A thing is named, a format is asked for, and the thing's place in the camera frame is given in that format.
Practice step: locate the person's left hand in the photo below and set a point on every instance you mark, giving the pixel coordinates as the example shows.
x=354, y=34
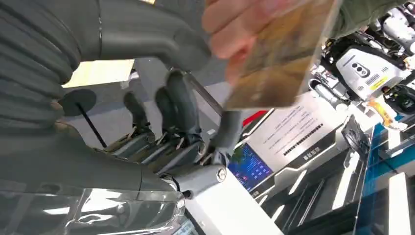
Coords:
x=233, y=29

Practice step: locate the person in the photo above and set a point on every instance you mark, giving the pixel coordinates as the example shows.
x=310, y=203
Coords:
x=360, y=13

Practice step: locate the black stanchion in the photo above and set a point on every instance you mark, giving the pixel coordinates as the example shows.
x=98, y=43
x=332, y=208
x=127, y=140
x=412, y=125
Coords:
x=77, y=102

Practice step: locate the blue cabinet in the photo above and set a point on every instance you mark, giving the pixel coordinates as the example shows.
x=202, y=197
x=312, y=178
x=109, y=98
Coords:
x=385, y=181

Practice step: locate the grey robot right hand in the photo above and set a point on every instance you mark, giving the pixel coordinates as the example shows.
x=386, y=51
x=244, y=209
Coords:
x=81, y=162

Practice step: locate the white robot machine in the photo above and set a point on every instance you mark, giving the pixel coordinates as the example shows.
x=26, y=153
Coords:
x=369, y=71

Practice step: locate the display kiosk with blue screen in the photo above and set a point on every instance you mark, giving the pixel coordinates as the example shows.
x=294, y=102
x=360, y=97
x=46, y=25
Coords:
x=291, y=142

